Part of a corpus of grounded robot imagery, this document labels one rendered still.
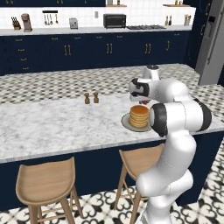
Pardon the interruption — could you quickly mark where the grey round plate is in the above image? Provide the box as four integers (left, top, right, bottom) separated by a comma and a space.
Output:
121, 112, 153, 133

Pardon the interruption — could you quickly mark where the silver toaster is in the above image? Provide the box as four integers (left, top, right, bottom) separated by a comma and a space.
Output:
68, 17, 80, 30

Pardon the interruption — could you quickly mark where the brown knife block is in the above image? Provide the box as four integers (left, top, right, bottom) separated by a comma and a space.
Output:
10, 17, 22, 31

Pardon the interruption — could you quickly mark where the wooden wall shelf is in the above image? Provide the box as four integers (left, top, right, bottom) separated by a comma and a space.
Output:
162, 3, 193, 8
105, 3, 128, 8

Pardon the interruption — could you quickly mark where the black toaster oven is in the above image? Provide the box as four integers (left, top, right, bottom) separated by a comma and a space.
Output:
102, 13, 128, 30

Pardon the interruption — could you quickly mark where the dark blue base cupboard run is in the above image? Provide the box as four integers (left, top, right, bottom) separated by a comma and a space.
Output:
0, 30, 193, 76

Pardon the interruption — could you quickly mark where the dark blue island counter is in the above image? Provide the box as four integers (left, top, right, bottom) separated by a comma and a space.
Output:
0, 130, 224, 213

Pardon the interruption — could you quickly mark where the pot with wooden tools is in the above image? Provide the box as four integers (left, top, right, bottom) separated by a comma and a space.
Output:
183, 13, 193, 27

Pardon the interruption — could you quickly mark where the brown coffee machine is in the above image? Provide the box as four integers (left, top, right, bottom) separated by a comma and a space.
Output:
20, 12, 33, 33

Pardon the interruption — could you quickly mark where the light wooden bar stool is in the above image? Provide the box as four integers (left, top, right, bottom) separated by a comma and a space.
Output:
15, 157, 84, 224
113, 143, 166, 224

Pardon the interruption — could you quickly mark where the grey steel fridge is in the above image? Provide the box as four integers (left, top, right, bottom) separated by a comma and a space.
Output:
194, 0, 224, 87

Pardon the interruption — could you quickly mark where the golden pancake stack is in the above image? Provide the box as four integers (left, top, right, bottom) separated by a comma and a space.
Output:
129, 104, 151, 130

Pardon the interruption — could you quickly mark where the black rail with hanging tools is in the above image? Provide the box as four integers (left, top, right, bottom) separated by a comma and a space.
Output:
42, 10, 60, 26

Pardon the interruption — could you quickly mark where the grey fridge door handle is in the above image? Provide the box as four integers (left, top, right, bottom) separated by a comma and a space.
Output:
206, 4, 221, 67

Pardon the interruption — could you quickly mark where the black gas hob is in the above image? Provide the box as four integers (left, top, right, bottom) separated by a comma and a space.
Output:
126, 24, 167, 31

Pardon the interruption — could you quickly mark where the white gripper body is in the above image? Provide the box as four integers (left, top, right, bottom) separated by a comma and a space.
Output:
129, 92, 148, 103

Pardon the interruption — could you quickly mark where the dark blue wall cupboard run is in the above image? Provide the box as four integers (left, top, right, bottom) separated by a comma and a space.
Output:
0, 0, 107, 8

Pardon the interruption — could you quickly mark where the dark blue tall cupboard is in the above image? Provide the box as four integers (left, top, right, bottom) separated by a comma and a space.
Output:
185, 0, 214, 70

